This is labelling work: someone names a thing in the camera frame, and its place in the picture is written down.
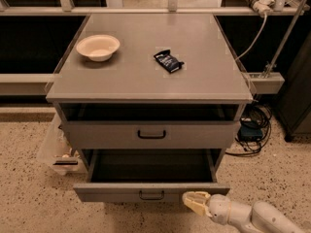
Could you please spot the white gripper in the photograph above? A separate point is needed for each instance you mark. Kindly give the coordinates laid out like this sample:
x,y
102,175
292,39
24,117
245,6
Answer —
x,y
220,206

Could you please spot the grey drawer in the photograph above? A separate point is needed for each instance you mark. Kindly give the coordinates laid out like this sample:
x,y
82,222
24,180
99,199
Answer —
x,y
150,134
160,175

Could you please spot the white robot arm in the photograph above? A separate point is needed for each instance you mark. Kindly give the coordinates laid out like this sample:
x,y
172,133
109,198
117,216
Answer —
x,y
261,217

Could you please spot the grey drawer cabinet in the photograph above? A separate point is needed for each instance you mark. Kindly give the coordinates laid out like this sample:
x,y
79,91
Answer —
x,y
132,86

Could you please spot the dark cabinet at right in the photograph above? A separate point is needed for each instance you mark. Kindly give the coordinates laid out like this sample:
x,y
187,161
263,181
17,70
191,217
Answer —
x,y
293,106

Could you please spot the dark blue snack packet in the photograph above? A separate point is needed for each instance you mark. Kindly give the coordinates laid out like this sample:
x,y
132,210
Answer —
x,y
170,63

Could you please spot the clear plastic bin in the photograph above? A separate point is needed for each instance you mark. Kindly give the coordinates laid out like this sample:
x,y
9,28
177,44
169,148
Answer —
x,y
56,152

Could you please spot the white paper bowl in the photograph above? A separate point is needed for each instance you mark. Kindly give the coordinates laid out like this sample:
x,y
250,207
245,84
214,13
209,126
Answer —
x,y
98,48

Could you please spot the white power strip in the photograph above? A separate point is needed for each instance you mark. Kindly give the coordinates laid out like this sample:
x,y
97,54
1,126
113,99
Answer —
x,y
262,7

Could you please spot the metal diagonal rod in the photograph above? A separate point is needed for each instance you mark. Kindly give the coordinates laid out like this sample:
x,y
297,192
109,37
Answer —
x,y
280,6

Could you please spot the blue box with cables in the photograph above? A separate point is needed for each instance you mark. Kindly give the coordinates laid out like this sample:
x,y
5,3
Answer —
x,y
255,130

